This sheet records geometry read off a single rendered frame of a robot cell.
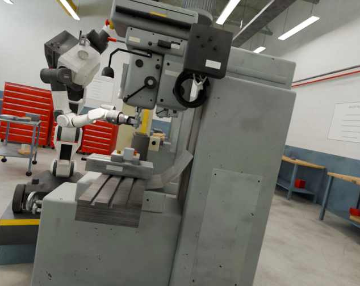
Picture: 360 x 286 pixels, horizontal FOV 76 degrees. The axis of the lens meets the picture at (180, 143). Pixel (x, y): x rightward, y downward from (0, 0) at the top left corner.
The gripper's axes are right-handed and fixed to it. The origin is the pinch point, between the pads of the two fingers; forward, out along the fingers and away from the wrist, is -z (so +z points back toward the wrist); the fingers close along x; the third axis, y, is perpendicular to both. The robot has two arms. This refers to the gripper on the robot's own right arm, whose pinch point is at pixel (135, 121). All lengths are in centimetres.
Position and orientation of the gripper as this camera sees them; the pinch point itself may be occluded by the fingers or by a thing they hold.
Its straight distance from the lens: 145.3
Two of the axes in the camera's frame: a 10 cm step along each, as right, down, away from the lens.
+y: -1.9, 9.8, 0.9
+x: 2.5, -0.4, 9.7
